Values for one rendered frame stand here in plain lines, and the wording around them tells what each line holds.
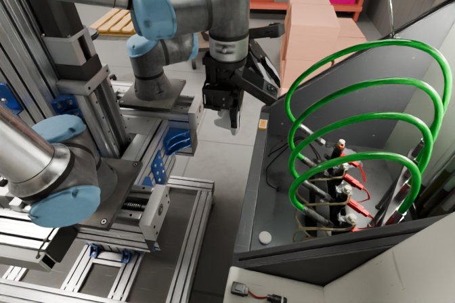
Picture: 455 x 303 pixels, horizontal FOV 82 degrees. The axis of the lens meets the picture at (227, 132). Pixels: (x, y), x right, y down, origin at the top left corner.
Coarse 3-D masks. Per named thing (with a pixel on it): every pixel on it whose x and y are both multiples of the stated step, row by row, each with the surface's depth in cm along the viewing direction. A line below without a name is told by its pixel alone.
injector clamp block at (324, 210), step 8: (320, 160) 88; (336, 168) 85; (312, 176) 86; (320, 176) 83; (320, 184) 81; (328, 184) 88; (344, 184) 81; (312, 192) 83; (336, 192) 79; (312, 200) 81; (320, 200) 76; (320, 208) 74; (328, 208) 74; (328, 216) 73; (312, 224) 76; (336, 224) 74; (312, 232) 75; (320, 232) 69; (328, 232) 69
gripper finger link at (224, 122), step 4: (224, 112) 59; (228, 112) 59; (224, 116) 60; (228, 116) 60; (216, 120) 61; (220, 120) 61; (224, 120) 61; (228, 120) 61; (216, 124) 62; (220, 124) 62; (224, 124) 62; (228, 124) 61; (224, 128) 63; (228, 128) 62; (232, 128) 61; (232, 132) 63; (236, 132) 63
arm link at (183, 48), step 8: (168, 40) 97; (176, 40) 97; (184, 40) 98; (192, 40) 100; (168, 48) 96; (176, 48) 98; (184, 48) 99; (192, 48) 100; (176, 56) 99; (184, 56) 101; (192, 56) 103
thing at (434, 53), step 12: (348, 48) 58; (360, 48) 57; (420, 48) 54; (432, 48) 54; (324, 60) 60; (444, 60) 55; (444, 72) 57; (444, 84) 59; (288, 96) 68; (444, 96) 60; (288, 108) 71; (444, 108) 62
